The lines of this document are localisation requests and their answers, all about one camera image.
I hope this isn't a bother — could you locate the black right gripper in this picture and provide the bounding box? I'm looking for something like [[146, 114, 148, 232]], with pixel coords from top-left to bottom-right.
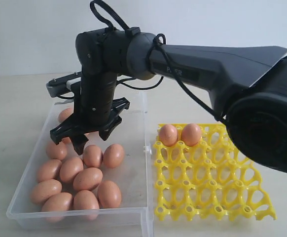
[[50, 72, 129, 155]]

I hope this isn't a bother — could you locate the brown egg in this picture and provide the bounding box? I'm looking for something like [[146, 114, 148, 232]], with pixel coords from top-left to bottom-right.
[[36, 159, 62, 183], [59, 157, 84, 183], [159, 124, 178, 147], [73, 190, 100, 210], [97, 180, 122, 208], [30, 179, 62, 204], [45, 141, 68, 160], [73, 167, 103, 191], [181, 123, 202, 147], [58, 107, 73, 123], [82, 145, 103, 168]]

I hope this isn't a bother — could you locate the brown egg bin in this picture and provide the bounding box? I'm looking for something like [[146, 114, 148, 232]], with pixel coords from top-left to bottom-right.
[[103, 144, 125, 168]]

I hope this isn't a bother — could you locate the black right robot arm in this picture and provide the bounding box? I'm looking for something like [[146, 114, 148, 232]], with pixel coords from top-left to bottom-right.
[[50, 27, 287, 173]]

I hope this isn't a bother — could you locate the brown egg third row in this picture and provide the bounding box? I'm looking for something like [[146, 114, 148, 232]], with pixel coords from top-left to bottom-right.
[[61, 137, 72, 144]]

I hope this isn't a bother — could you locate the clear plastic bin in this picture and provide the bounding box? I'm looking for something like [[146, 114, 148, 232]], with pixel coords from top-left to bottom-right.
[[6, 88, 154, 237]]

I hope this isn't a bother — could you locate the brown egg front corner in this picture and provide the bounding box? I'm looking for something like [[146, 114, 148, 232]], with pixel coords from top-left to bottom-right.
[[41, 192, 73, 212]]

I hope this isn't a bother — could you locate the yellow plastic egg tray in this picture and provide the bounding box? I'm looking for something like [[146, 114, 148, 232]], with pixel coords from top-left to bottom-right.
[[154, 123, 276, 221]]

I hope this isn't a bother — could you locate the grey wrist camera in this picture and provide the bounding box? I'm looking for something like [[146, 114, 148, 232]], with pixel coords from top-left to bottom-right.
[[46, 72, 82, 98]]

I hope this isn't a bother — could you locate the black camera cable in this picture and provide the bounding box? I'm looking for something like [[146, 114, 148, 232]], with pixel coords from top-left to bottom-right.
[[89, 0, 227, 124]]

